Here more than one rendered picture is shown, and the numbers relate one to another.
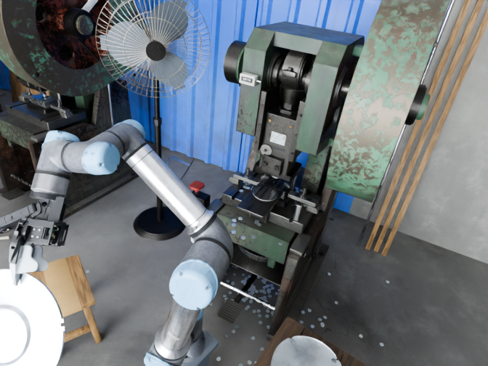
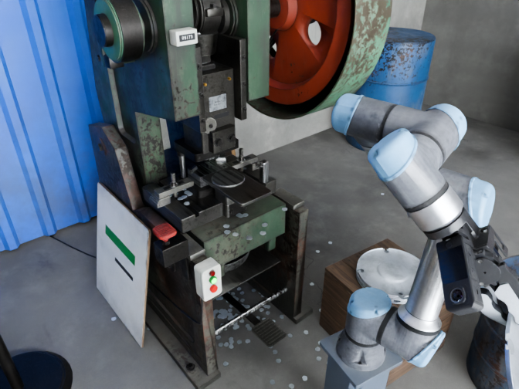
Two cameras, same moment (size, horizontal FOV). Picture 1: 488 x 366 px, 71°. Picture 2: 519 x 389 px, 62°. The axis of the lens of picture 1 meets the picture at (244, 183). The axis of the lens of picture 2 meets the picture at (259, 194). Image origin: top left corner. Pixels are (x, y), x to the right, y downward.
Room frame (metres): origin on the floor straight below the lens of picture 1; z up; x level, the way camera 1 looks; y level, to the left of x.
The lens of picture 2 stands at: (0.64, 1.08, 1.58)
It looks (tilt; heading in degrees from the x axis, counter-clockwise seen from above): 32 degrees down; 297
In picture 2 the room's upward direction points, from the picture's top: straight up
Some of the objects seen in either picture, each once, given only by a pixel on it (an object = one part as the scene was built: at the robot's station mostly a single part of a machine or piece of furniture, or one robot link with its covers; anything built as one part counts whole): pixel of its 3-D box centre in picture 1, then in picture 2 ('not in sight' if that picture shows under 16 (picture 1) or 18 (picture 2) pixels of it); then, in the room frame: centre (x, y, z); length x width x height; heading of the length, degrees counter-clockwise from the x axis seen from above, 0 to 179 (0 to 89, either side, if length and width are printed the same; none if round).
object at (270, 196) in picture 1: (259, 208); (236, 197); (1.34, -0.09, 0.72); 0.25 x 0.14 x 0.14; 157
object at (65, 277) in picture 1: (64, 306); not in sight; (1.05, 0.81, 0.16); 0.34 x 0.24 x 0.34; 38
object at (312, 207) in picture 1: (304, 197); (242, 159); (1.44, -0.32, 0.76); 0.17 x 0.06 x 0.10; 67
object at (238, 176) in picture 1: (245, 176); (171, 185); (1.57, 0.00, 0.76); 0.17 x 0.06 x 0.10; 67
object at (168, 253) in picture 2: (199, 208); (174, 261); (1.41, 0.22, 0.62); 0.10 x 0.06 x 0.20; 67
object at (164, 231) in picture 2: (196, 190); (165, 238); (1.42, 0.23, 0.72); 0.07 x 0.06 x 0.08; 157
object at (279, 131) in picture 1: (280, 140); (211, 106); (1.47, -0.14, 1.04); 0.17 x 0.15 x 0.30; 157
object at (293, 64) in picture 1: (293, 89); (199, 36); (1.50, -0.16, 1.27); 0.21 x 0.12 x 0.34; 157
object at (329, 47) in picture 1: (286, 163); (188, 143); (1.64, -0.22, 0.83); 0.79 x 0.43 x 1.34; 157
